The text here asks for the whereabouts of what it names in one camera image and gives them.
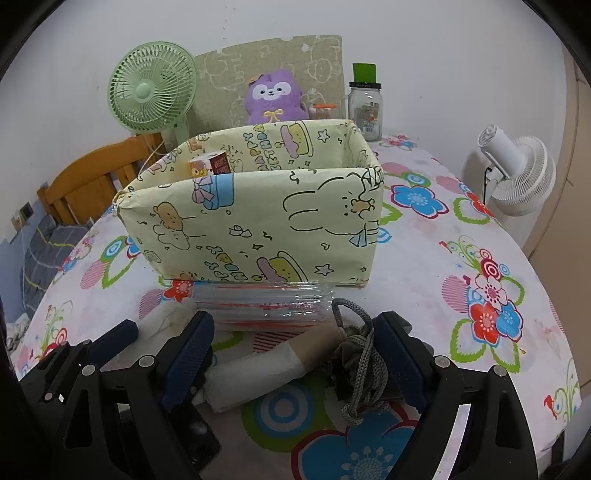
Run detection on printed tissue packet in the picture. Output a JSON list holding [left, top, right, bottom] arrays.
[[188, 151, 232, 178]]

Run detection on white standing fan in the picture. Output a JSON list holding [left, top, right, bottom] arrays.
[[477, 124, 557, 217]]

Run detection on purple plush toy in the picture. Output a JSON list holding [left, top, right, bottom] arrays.
[[245, 68, 309, 125]]

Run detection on green desk fan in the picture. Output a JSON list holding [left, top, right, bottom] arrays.
[[107, 41, 199, 153]]

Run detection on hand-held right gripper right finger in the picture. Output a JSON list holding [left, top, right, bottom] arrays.
[[372, 311, 539, 480]]

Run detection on green printed cardboard sheet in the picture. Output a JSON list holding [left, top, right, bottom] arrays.
[[193, 35, 345, 134]]

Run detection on glass jar green lid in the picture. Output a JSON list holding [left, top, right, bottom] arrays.
[[347, 62, 384, 143]]

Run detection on cotton swab jar orange lid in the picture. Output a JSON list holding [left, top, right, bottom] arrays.
[[308, 102, 345, 121]]

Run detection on grey plaid pillow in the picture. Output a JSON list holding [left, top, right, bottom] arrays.
[[21, 215, 93, 319]]

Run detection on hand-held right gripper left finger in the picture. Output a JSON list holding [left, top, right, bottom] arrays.
[[60, 310, 218, 480]]

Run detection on grey knit glove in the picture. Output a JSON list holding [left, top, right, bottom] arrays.
[[329, 298, 407, 428]]

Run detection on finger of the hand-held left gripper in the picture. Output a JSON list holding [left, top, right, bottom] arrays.
[[88, 320, 139, 365]]

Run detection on clear plastic zip bags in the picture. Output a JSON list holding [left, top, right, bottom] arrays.
[[191, 282, 334, 332]]

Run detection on beige door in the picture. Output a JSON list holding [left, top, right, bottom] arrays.
[[522, 46, 591, 264]]

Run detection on yellow printed storage box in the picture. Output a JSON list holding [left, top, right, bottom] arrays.
[[113, 117, 385, 289]]

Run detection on crumpled white cloth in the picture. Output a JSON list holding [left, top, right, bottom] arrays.
[[4, 314, 31, 361]]

